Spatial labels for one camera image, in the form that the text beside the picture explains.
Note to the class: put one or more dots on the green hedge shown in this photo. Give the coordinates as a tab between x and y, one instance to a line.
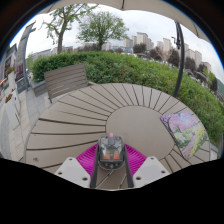
133	68

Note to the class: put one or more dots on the brown slatted outdoor chair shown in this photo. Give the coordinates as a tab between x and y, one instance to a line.
66	80

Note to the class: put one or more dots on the tall grey sign pillar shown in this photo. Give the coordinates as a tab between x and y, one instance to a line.
21	56

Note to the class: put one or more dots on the floral printed mouse pad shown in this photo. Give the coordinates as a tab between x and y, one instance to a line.
185	133

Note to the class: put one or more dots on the dark curved parasol pole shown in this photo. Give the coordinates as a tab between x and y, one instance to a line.
181	60

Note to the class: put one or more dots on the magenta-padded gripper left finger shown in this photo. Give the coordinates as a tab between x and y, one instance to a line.
87	159

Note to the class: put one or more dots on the white rectangular planter box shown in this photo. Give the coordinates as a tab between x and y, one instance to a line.
13	106

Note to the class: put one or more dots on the round leafy green tree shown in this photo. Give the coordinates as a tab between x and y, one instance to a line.
101	28

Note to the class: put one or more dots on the distant apartment buildings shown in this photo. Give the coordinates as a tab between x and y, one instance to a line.
141	38

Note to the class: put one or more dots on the tall bare-trunk tree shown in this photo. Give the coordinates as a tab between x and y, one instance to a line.
60	36

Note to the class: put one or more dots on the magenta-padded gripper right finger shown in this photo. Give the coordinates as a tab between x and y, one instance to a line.
136	159

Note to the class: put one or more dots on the beige parasol canopy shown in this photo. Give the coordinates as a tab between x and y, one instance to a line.
146	6

